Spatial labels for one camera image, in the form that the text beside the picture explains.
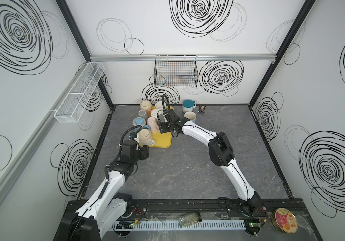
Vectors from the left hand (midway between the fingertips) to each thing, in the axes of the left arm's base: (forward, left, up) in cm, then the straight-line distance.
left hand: (145, 146), depth 84 cm
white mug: (+27, -27, -4) cm, 39 cm away
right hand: (+18, -7, -5) cm, 20 cm away
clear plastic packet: (-33, -25, -7) cm, 42 cm away
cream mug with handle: (+16, -7, +11) cm, 20 cm away
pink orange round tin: (-32, -69, -7) cm, 76 cm away
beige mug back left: (+35, +6, -3) cm, 35 cm away
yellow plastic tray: (+9, -9, -8) cm, 15 cm away
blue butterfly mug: (+18, +7, 0) cm, 19 cm away
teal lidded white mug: (+38, -26, -5) cm, 46 cm away
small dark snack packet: (+41, -37, -10) cm, 56 cm away
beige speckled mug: (+8, +2, -2) cm, 8 cm away
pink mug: (+20, 0, -2) cm, 20 cm away
